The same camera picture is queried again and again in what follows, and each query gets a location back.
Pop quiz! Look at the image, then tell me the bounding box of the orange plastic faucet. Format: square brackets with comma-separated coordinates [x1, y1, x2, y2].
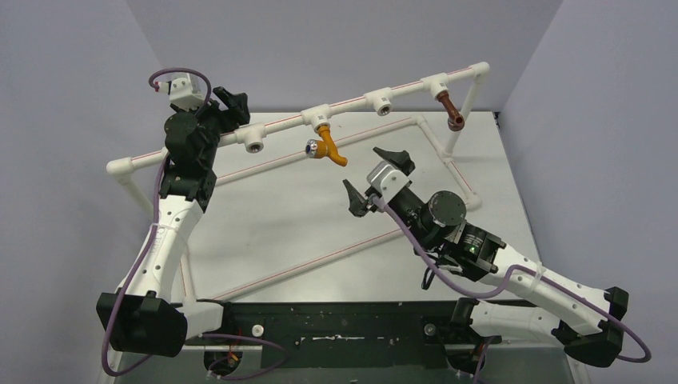
[305, 124, 348, 167]

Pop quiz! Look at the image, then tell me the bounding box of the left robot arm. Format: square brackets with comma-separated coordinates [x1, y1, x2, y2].
[96, 87, 250, 357]

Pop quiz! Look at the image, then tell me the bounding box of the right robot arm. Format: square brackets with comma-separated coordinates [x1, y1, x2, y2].
[343, 149, 628, 367]

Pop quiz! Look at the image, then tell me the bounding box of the brown copper faucet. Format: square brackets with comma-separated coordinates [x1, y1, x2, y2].
[436, 90, 465, 132]

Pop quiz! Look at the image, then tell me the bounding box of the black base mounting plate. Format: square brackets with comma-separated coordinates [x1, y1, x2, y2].
[187, 299, 486, 371]

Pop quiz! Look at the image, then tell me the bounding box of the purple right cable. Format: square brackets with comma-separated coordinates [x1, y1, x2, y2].
[370, 194, 652, 365]

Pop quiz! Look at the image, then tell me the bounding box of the purple cable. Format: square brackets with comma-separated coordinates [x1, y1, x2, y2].
[100, 66, 214, 378]
[370, 194, 652, 365]

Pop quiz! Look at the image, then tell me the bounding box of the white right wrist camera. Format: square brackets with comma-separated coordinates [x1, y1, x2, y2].
[366, 161, 412, 203]

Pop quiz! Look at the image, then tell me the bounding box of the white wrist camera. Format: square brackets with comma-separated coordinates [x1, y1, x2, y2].
[150, 73, 205, 111]
[366, 161, 412, 203]

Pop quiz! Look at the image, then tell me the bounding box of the white PVC pipe frame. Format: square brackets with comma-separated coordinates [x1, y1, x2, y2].
[106, 62, 490, 306]

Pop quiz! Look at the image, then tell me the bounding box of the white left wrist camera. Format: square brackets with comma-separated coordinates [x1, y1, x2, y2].
[150, 73, 205, 111]

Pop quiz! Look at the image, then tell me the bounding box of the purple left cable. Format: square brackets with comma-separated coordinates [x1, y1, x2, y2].
[100, 66, 214, 378]

